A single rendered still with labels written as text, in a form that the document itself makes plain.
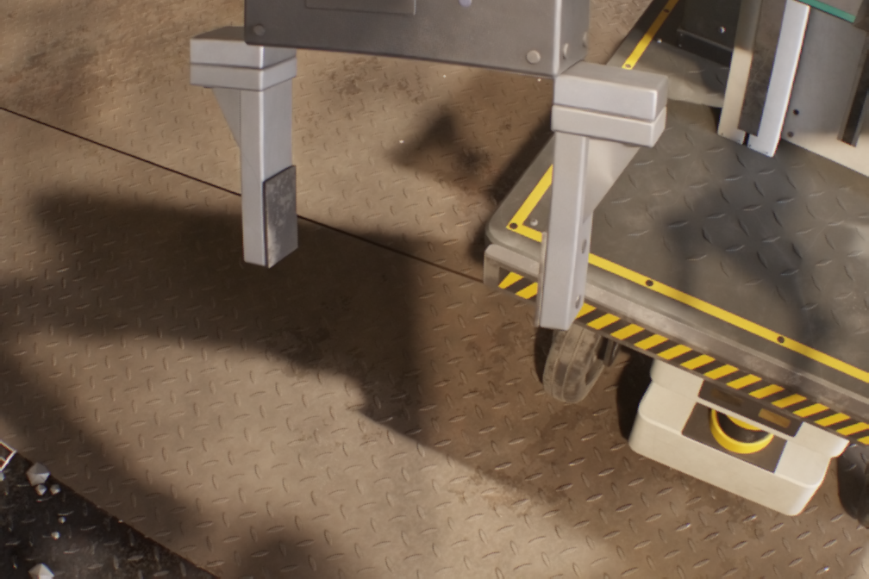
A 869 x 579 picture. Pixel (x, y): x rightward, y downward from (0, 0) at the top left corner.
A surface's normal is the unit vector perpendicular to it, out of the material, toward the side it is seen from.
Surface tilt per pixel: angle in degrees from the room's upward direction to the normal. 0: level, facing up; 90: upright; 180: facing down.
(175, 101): 0
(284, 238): 84
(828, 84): 90
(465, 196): 0
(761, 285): 0
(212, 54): 67
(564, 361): 62
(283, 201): 84
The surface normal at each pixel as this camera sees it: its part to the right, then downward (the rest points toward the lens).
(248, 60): -0.40, 0.35
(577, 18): 0.92, 0.18
